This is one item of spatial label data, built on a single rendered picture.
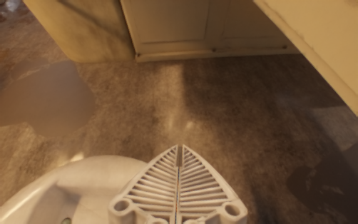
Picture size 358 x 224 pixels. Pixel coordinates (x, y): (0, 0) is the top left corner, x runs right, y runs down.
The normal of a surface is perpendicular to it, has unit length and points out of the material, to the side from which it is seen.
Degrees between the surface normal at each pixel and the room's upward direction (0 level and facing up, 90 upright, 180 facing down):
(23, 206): 0
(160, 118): 0
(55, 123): 0
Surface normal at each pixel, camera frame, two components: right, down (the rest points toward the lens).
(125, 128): -0.01, -0.52
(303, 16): -1.00, 0.07
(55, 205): 0.93, 0.03
